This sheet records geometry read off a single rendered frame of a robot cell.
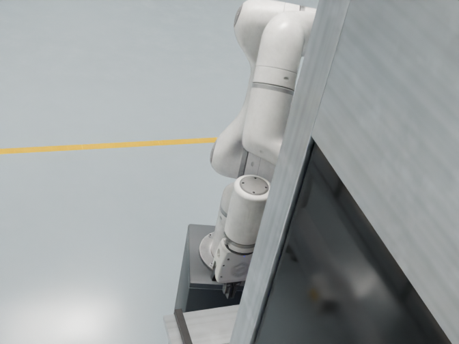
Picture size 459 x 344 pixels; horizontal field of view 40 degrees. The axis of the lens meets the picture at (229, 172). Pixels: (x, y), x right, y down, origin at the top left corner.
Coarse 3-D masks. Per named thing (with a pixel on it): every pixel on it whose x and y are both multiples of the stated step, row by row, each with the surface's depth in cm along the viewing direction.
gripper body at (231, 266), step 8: (224, 248) 138; (216, 256) 141; (224, 256) 138; (232, 256) 138; (240, 256) 138; (248, 256) 139; (216, 264) 143; (224, 264) 139; (232, 264) 139; (240, 264) 140; (248, 264) 141; (216, 272) 141; (224, 272) 140; (232, 272) 141; (240, 272) 142; (224, 280) 142; (232, 280) 143; (240, 280) 143
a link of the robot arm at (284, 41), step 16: (288, 16) 131; (304, 16) 136; (272, 32) 129; (288, 32) 128; (304, 32) 134; (272, 48) 128; (288, 48) 128; (304, 48) 138; (256, 64) 132; (272, 64) 128; (288, 64) 128; (256, 80) 130; (272, 80) 128; (288, 80) 129
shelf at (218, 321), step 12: (192, 312) 170; (204, 312) 170; (216, 312) 171; (228, 312) 172; (168, 324) 165; (192, 324) 167; (204, 324) 167; (216, 324) 168; (228, 324) 169; (168, 336) 164; (180, 336) 163; (192, 336) 164; (204, 336) 164; (216, 336) 165; (228, 336) 165
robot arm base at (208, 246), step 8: (224, 216) 177; (216, 224) 184; (224, 224) 179; (216, 232) 184; (208, 240) 194; (216, 240) 185; (200, 248) 190; (208, 248) 191; (216, 248) 186; (200, 256) 188; (208, 256) 188; (208, 264) 186
